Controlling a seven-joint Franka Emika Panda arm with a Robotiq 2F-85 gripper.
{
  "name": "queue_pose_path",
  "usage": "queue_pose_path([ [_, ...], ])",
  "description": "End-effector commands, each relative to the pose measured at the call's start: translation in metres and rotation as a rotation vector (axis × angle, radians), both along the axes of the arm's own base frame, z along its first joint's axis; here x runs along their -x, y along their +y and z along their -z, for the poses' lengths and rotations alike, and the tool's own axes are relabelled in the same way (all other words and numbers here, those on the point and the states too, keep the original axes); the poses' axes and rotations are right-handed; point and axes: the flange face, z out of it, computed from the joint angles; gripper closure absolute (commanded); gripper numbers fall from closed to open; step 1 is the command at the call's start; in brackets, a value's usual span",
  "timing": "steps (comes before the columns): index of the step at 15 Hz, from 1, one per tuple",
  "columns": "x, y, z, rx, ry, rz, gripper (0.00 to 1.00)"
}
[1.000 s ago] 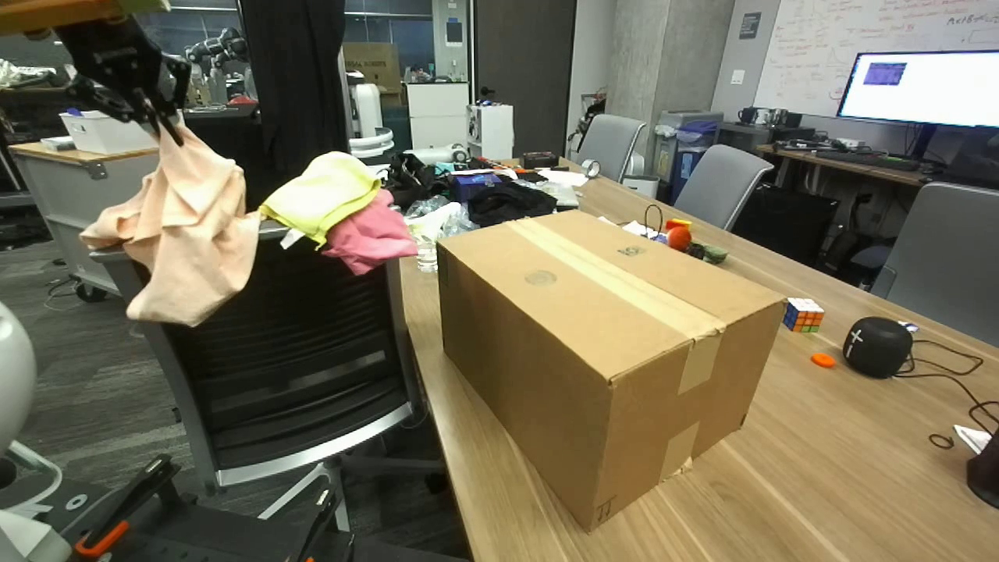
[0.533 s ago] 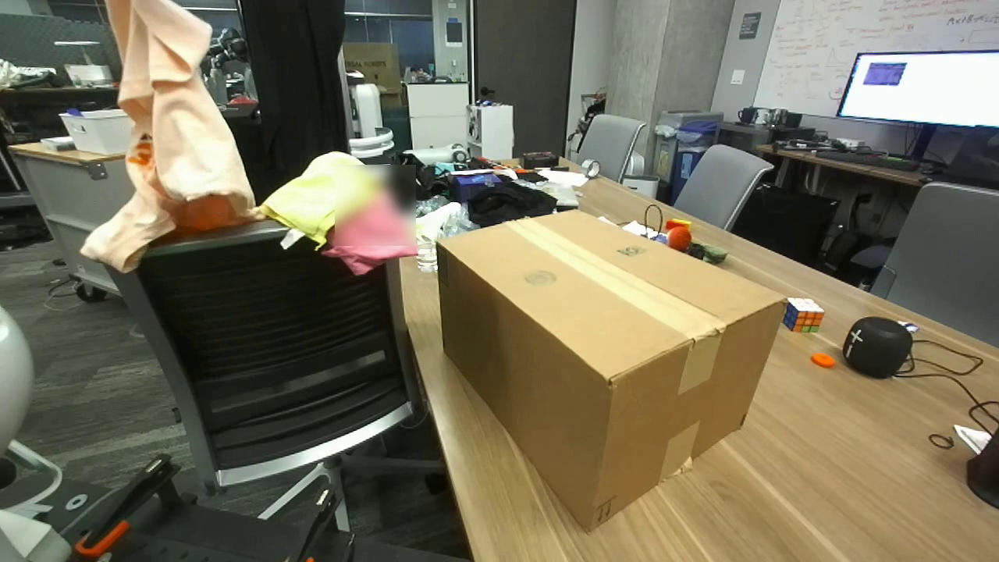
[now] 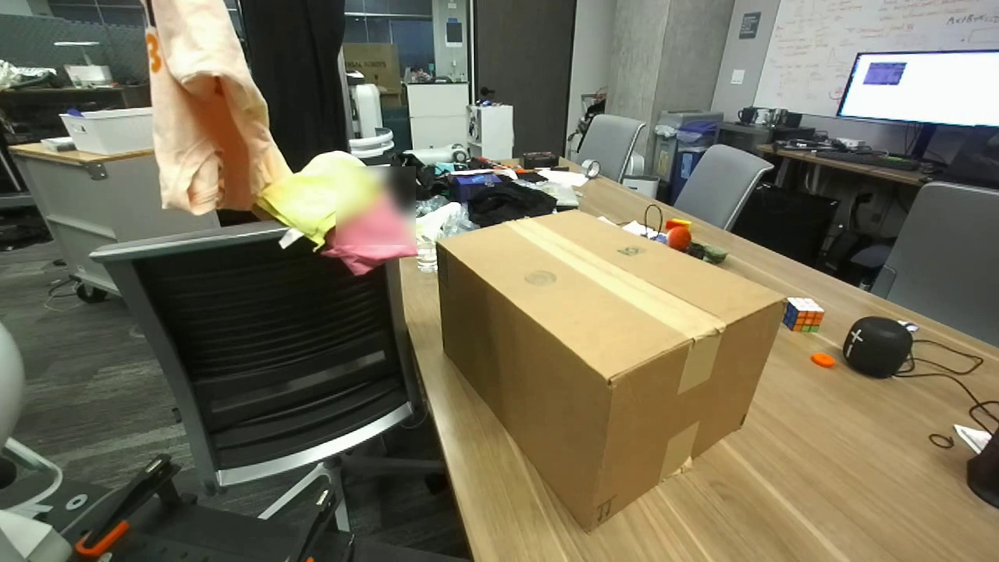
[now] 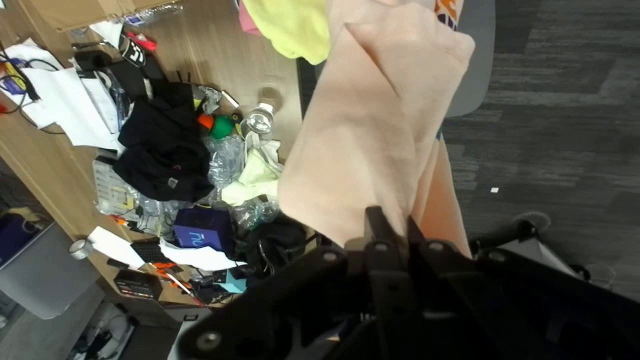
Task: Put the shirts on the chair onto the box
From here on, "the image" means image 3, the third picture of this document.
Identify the pink shirt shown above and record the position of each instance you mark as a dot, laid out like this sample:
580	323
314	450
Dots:
368	241

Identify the yellow shirt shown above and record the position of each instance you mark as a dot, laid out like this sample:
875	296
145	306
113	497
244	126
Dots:
323	191

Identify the peach shirt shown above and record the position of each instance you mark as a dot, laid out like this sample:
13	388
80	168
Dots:
206	113

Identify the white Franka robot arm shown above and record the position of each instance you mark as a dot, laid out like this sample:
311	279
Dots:
13	387

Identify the brown cardboard box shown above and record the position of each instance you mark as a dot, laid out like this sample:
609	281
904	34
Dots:
583	345

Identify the white tall box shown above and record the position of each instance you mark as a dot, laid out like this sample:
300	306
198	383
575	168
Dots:
494	131

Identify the grey mesh-back office chair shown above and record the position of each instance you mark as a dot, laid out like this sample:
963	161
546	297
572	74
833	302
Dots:
270	333

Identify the black clothing pile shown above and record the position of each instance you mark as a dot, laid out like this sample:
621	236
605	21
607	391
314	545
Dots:
501	198

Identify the white crumpled plastic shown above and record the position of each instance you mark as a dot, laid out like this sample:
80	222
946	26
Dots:
438	222

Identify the white paper stack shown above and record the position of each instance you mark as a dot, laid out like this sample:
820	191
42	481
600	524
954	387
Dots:
563	188

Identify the white low cabinet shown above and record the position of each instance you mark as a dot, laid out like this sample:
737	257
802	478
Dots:
438	113

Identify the orange ball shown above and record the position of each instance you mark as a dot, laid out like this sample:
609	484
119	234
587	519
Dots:
679	236

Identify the black green small gadget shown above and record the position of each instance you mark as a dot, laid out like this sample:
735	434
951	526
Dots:
707	252

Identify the Rubik's cube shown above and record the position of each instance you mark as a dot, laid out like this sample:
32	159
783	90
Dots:
802	313

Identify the small orange piece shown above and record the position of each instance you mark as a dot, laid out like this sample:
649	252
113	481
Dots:
821	362

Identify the black round speaker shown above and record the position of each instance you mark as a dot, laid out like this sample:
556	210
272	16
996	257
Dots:
875	349

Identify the white rolling cabinet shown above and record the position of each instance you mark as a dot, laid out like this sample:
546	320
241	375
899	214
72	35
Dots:
103	209

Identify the white plastic bin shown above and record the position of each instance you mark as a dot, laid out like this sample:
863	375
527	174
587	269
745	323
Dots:
111	131

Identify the monitor showing white screen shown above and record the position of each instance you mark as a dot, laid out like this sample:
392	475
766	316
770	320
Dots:
922	90

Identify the small white card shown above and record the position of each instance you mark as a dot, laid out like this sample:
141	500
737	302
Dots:
972	439

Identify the white light switch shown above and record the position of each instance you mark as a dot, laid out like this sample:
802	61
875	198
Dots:
737	75

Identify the white wall whiteboard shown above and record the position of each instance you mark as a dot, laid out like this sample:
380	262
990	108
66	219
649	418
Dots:
813	50

